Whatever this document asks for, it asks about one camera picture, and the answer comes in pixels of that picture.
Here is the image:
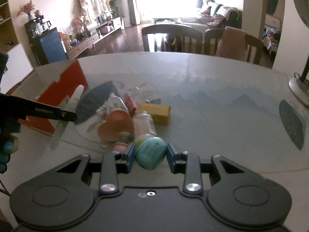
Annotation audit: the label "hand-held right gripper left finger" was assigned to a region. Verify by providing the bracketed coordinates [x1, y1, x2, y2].
[57, 143, 136, 195]

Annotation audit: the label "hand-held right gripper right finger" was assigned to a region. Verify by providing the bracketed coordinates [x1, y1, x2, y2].
[166, 143, 244, 195]

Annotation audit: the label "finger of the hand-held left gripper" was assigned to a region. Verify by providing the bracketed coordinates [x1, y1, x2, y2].
[0, 94, 78, 123]

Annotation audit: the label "teal round container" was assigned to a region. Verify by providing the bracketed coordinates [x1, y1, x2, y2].
[135, 137, 167, 170]

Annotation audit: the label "pale green tube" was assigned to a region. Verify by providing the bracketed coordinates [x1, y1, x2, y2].
[49, 120, 70, 151]

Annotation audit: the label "orange cardboard box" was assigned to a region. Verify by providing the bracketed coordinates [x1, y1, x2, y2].
[5, 59, 88, 134]

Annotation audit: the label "person's left hand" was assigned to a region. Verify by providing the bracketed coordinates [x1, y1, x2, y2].
[0, 121, 21, 173]

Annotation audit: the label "white cabinet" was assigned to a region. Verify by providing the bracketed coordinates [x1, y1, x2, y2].
[0, 43, 33, 95]

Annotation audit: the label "pink round lid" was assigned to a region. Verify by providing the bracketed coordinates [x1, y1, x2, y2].
[113, 142, 129, 152]

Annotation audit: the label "orange plastic cup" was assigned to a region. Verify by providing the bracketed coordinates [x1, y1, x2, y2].
[97, 108, 134, 142]

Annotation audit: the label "white labelled bottle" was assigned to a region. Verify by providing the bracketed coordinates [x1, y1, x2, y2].
[133, 111, 158, 150]

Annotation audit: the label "yellow box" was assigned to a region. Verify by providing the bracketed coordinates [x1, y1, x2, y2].
[136, 102, 172, 126]

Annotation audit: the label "black cabinet with blue panel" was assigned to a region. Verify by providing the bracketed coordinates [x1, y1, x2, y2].
[24, 20, 68, 66]

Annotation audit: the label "white crumpled packet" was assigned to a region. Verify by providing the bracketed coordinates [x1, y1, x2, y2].
[106, 92, 129, 113]

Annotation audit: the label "red flowers in blue vase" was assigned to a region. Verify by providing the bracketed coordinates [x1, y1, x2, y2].
[17, 0, 36, 21]

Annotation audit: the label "low wooden tv cabinet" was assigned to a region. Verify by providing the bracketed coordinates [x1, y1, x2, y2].
[66, 16, 125, 60]

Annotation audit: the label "pink flowers in vase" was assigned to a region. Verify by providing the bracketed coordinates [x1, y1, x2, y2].
[72, 16, 88, 40]

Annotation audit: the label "floral cloth cover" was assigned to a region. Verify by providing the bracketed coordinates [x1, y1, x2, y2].
[77, 0, 112, 24]

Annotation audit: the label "potted green plant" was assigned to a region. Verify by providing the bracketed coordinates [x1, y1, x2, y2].
[109, 0, 122, 18]

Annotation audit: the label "dark wooden dining chair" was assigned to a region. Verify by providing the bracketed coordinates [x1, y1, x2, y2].
[142, 24, 204, 54]

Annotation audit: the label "pink cloth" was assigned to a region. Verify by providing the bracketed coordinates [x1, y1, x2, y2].
[216, 26, 247, 58]

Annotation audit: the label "wooden chair with pink cloth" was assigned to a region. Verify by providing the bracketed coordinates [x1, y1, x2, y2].
[205, 27, 265, 65]

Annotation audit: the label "coffee table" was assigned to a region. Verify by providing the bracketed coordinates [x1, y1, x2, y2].
[152, 17, 181, 25]

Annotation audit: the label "sofa with blankets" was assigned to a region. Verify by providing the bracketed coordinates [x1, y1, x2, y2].
[181, 1, 242, 29]

